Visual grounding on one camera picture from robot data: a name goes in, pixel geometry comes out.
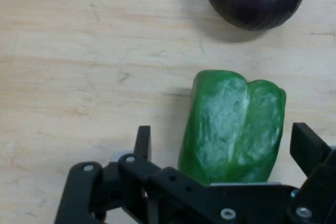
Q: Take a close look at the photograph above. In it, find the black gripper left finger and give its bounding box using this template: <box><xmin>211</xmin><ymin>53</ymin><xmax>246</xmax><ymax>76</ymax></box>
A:
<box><xmin>54</xmin><ymin>125</ymin><xmax>211</xmax><ymax>224</ymax></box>

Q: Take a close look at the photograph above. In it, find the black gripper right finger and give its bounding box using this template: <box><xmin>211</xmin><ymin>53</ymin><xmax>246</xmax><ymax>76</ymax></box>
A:
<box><xmin>286</xmin><ymin>122</ymin><xmax>336</xmax><ymax>224</ymax></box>

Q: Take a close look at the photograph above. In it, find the green bell pepper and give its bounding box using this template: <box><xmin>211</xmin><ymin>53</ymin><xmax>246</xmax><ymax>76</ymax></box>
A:
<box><xmin>177</xmin><ymin>69</ymin><xmax>287</xmax><ymax>186</ymax></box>

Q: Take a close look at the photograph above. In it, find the wooden cutting board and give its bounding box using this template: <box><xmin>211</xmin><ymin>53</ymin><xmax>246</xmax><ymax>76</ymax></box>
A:
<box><xmin>0</xmin><ymin>0</ymin><xmax>336</xmax><ymax>224</ymax></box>

